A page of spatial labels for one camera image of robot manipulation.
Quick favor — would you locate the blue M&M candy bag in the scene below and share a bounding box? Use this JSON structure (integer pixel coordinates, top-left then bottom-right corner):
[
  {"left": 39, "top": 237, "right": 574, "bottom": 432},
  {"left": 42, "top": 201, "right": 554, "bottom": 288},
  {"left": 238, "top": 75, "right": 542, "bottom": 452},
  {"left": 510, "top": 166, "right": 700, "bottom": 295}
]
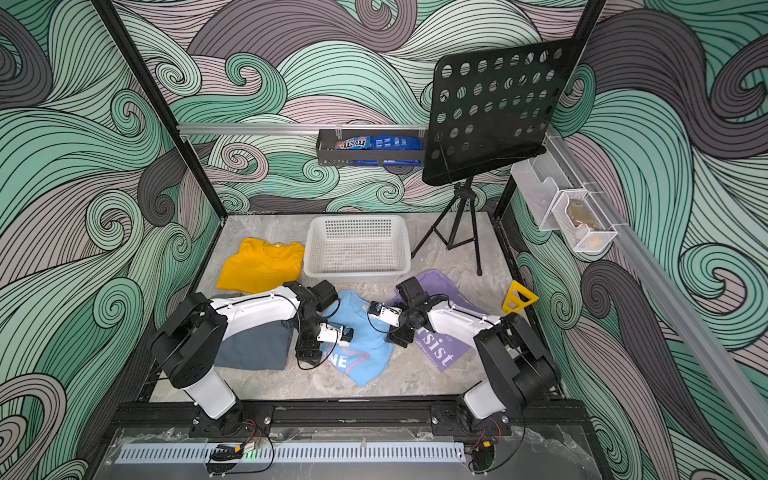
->
[{"left": 334, "top": 135, "right": 423, "bottom": 151}]

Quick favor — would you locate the aluminium rail right wall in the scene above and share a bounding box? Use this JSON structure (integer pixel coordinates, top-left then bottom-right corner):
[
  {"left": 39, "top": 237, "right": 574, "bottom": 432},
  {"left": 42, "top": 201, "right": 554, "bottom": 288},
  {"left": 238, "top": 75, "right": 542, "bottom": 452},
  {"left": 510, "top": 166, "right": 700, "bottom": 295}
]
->
[{"left": 545, "top": 129, "right": 767, "bottom": 457}]

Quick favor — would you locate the light blue t-shirt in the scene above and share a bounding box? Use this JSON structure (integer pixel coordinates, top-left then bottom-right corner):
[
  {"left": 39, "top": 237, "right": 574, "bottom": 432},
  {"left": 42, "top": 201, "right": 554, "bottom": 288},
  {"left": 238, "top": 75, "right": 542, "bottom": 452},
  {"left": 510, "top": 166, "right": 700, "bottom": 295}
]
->
[{"left": 324, "top": 290, "right": 394, "bottom": 387}]

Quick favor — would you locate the aluminium rail wall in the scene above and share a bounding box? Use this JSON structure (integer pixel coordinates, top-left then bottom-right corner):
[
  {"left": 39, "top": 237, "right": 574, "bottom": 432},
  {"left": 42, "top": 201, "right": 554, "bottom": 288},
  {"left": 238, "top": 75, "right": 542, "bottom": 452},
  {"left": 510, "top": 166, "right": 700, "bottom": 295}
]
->
[
  {"left": 177, "top": 122, "right": 429, "bottom": 136},
  {"left": 545, "top": 129, "right": 767, "bottom": 457}
]

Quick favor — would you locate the yellow triangular plastic piece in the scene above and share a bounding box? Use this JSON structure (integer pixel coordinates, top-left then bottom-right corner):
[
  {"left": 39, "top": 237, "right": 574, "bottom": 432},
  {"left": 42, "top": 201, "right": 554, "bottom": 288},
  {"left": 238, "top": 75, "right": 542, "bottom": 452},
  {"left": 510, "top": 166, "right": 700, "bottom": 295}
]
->
[{"left": 502, "top": 280, "right": 539, "bottom": 314}]

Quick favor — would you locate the white plastic basket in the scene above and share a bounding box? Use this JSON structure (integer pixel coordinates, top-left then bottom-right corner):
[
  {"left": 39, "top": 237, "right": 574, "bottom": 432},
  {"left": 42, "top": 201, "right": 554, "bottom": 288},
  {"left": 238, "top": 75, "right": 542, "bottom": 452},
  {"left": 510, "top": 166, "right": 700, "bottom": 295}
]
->
[{"left": 303, "top": 214, "right": 411, "bottom": 282}]

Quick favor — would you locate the purple Persist t-shirt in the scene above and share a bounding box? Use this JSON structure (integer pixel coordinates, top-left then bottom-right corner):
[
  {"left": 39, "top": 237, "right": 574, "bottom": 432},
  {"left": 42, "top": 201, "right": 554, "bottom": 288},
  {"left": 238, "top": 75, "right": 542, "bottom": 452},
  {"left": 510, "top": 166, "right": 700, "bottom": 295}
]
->
[{"left": 387, "top": 269, "right": 486, "bottom": 372}]

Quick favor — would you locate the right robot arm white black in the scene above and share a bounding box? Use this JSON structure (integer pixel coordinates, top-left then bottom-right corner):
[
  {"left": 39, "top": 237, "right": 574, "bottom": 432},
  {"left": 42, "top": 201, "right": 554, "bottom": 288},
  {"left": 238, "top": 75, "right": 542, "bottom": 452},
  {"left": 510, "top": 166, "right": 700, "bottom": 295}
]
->
[{"left": 373, "top": 277, "right": 559, "bottom": 421}]

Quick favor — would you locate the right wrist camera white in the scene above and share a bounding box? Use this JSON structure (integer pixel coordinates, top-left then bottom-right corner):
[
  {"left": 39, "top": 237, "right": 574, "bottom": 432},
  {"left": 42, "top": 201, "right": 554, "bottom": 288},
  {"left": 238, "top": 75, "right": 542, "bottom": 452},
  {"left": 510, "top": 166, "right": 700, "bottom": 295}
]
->
[{"left": 367, "top": 301, "right": 402, "bottom": 328}]

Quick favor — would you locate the aluminium rail back wall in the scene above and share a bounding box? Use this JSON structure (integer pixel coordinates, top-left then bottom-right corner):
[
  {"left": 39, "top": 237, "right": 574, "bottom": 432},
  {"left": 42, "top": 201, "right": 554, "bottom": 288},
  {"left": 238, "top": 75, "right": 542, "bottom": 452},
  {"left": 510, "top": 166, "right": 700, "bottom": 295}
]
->
[{"left": 177, "top": 122, "right": 429, "bottom": 136}]

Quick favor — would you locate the white slotted cable duct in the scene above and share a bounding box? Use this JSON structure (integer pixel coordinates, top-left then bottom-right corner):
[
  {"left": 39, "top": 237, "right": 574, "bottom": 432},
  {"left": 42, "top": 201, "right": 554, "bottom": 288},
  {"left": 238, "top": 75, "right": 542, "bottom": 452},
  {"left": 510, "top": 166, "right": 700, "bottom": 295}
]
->
[{"left": 113, "top": 442, "right": 466, "bottom": 465}]

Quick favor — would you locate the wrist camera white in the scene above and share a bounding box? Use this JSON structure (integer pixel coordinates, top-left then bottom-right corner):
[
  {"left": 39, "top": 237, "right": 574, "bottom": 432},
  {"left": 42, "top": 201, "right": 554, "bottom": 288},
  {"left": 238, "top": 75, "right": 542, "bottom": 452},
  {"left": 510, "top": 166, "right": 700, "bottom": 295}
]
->
[
  {"left": 367, "top": 301, "right": 402, "bottom": 328},
  {"left": 316, "top": 323, "right": 354, "bottom": 347}
]

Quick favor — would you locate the black wall shelf tray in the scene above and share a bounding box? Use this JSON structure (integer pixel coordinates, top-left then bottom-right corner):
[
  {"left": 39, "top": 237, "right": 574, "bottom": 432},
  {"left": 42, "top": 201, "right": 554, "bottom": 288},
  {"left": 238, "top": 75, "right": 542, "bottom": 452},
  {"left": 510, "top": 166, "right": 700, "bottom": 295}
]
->
[{"left": 316, "top": 130, "right": 427, "bottom": 167}]

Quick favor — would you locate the black perforated music stand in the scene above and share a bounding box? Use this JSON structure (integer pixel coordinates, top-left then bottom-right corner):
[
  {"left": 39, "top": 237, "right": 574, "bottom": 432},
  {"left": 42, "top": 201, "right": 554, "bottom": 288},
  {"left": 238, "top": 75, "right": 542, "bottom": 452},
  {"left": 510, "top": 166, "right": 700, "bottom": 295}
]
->
[{"left": 421, "top": 39, "right": 583, "bottom": 250}]

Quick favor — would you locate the grey-blue t-shirt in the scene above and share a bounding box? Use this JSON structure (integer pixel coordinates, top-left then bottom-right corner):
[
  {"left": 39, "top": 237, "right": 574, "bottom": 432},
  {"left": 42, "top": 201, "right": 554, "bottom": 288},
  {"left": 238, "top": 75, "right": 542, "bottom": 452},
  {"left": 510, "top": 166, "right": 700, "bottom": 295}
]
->
[{"left": 214, "top": 321, "right": 293, "bottom": 371}]

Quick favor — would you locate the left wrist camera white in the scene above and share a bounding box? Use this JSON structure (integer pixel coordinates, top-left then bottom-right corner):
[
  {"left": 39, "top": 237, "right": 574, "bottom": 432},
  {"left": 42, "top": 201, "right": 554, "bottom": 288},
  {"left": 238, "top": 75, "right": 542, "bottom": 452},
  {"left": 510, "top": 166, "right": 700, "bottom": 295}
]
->
[{"left": 316, "top": 323, "right": 354, "bottom": 347}]

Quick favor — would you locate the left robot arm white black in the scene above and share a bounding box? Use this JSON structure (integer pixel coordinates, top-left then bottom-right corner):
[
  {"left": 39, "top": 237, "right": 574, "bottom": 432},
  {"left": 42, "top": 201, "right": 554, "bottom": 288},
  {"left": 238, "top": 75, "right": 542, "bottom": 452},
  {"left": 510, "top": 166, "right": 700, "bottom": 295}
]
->
[{"left": 150, "top": 281, "right": 338, "bottom": 420}]

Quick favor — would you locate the yellow t-shirt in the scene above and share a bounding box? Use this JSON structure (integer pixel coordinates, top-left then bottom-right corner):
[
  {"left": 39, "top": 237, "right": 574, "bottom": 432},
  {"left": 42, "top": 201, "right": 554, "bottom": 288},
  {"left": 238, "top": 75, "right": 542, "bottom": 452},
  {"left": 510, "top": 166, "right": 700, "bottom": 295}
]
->
[{"left": 217, "top": 238, "right": 305, "bottom": 294}]

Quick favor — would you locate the clear acrylic wall bin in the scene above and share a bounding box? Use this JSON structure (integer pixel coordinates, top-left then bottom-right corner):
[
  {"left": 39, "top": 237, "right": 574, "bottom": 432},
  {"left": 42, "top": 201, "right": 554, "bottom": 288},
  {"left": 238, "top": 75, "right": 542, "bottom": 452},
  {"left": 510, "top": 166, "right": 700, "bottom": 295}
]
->
[{"left": 511, "top": 154, "right": 617, "bottom": 254}]

